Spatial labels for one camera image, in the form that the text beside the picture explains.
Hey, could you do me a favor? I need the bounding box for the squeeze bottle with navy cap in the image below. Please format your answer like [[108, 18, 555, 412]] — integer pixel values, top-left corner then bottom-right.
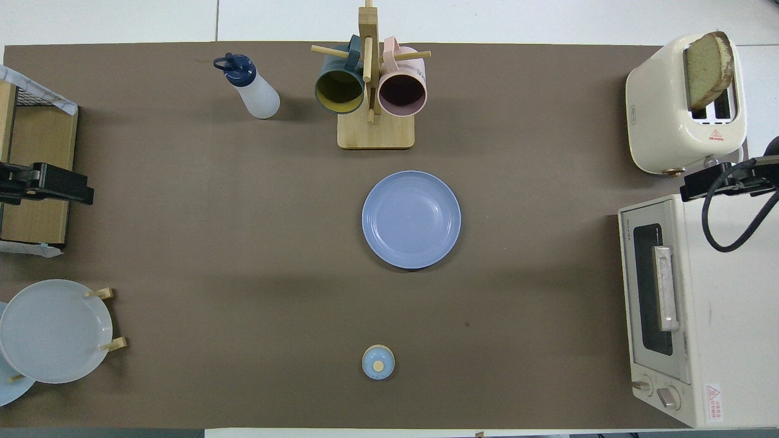
[[213, 53, 281, 120]]

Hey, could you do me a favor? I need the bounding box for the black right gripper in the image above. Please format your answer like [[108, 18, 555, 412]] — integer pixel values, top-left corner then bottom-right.
[[680, 137, 779, 202]]

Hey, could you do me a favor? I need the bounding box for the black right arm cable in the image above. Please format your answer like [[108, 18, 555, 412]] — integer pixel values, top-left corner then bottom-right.
[[701, 159, 779, 253]]

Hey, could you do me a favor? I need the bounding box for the wooden plate rack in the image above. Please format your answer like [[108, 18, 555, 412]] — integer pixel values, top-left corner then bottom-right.
[[7, 288, 128, 384]]

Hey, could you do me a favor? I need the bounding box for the white toaster oven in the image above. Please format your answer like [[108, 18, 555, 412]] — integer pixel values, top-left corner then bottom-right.
[[618, 193, 779, 428]]

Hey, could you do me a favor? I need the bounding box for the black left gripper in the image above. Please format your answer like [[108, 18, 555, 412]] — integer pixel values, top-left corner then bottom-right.
[[0, 161, 95, 205]]

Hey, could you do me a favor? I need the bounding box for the blue round plate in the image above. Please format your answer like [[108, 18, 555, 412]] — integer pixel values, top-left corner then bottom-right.
[[362, 170, 462, 270]]

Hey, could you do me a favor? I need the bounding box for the brown table mat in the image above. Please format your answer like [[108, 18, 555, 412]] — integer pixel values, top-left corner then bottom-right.
[[0, 41, 688, 429]]

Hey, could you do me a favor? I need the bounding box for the wooden shelf with wire basket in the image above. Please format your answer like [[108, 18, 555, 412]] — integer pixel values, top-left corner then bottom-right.
[[0, 66, 79, 245]]

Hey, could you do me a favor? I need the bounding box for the grey plate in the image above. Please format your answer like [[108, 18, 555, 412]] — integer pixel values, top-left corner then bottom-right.
[[0, 279, 114, 384]]

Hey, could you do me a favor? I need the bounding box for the checked white cloth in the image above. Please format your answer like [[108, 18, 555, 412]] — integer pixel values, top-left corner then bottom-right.
[[0, 64, 79, 116]]

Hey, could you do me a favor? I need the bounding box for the wooden mug tree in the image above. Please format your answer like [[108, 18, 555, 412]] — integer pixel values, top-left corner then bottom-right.
[[311, 0, 431, 150]]

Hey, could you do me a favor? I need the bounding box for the cream two-slot toaster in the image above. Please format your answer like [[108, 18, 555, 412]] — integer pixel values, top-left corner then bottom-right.
[[625, 33, 748, 176]]

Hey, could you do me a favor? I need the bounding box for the pink mug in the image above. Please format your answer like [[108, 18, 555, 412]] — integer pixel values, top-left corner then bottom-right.
[[377, 36, 428, 118]]

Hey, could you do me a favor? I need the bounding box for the white crumpled sheet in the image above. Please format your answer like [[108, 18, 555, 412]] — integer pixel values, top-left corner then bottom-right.
[[0, 240, 64, 259]]

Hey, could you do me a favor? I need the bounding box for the dark teal mug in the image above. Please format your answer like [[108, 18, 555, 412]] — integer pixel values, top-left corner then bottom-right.
[[314, 35, 366, 115]]

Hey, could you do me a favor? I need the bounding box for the slice of toast bread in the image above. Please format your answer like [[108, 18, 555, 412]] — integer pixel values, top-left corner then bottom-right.
[[683, 32, 734, 111]]

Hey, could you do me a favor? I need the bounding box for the light blue plate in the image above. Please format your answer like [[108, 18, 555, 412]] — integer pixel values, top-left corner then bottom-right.
[[0, 302, 36, 407]]

